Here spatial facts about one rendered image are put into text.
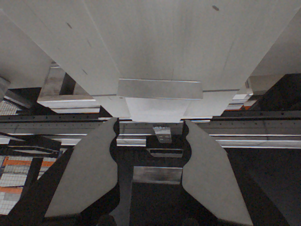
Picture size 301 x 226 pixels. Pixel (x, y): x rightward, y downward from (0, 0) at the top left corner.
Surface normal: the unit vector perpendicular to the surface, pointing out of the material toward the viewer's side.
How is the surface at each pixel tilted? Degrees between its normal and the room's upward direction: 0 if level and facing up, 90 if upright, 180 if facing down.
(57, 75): 90
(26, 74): 0
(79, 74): 0
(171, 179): 90
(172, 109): 0
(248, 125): 90
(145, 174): 90
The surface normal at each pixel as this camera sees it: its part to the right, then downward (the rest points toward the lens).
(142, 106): -0.04, 0.92
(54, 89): -0.15, -0.38
